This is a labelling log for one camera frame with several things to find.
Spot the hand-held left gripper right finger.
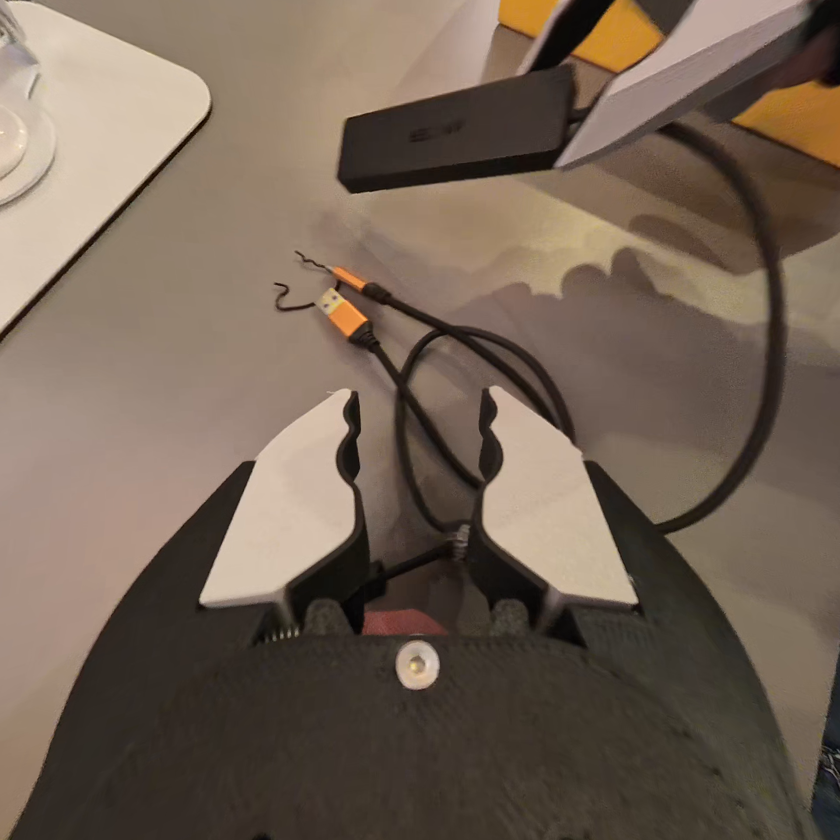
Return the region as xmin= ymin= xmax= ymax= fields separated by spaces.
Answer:
xmin=469 ymin=386 xmax=639 ymax=634

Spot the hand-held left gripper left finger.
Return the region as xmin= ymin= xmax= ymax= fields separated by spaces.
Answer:
xmin=199 ymin=388 xmax=371 ymax=634

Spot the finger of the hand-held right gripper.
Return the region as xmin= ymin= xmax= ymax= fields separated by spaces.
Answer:
xmin=517 ymin=0 xmax=619 ymax=74
xmin=553 ymin=0 xmax=816 ymax=172

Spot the yellow plastic bin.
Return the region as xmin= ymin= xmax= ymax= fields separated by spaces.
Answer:
xmin=499 ymin=0 xmax=840 ymax=168

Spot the black usb hub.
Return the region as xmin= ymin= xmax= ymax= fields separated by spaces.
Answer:
xmin=336 ymin=63 xmax=578 ymax=194

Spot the orange-plug braided usb cable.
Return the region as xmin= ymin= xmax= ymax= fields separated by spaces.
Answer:
xmin=315 ymin=264 xmax=577 ymax=586

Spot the black hub cable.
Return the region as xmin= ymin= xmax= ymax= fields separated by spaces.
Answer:
xmin=567 ymin=98 xmax=788 ymax=534

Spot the white desk stand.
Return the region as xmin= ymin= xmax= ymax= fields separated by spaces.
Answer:
xmin=0 ymin=0 xmax=212 ymax=339

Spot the thin black wire tie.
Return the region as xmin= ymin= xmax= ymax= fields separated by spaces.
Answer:
xmin=274 ymin=251 xmax=342 ymax=314

